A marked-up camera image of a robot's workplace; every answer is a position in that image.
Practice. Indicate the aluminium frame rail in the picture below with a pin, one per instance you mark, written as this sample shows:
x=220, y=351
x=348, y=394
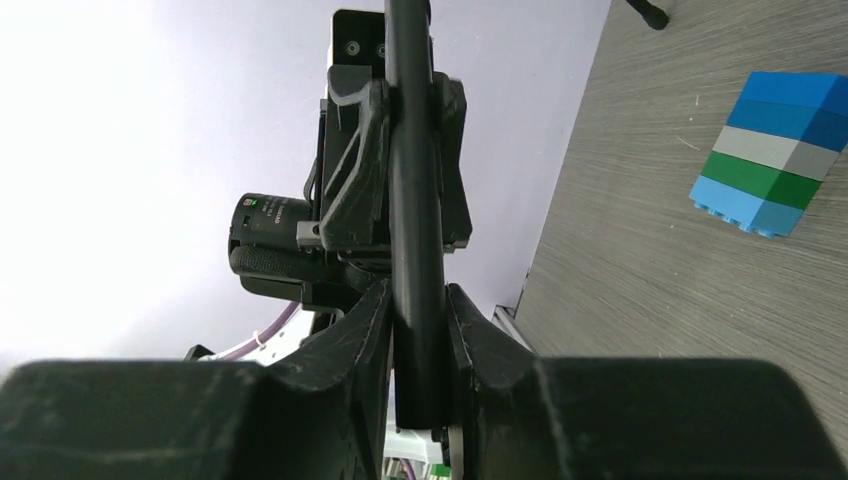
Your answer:
x=505, y=319

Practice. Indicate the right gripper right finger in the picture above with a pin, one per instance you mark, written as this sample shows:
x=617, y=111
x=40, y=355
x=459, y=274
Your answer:
x=487, y=368

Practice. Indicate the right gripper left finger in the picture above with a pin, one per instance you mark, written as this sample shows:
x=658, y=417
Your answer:
x=330, y=396

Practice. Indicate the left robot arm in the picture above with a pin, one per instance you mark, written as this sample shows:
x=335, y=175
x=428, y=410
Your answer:
x=320, y=252

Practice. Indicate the blue green white block stack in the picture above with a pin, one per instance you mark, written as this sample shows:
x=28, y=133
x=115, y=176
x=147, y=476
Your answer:
x=783, y=135

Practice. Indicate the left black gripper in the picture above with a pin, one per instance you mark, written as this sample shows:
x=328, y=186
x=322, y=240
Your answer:
x=349, y=185

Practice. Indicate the black remote with buttons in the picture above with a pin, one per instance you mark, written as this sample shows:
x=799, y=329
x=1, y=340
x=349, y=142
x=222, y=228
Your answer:
x=415, y=224

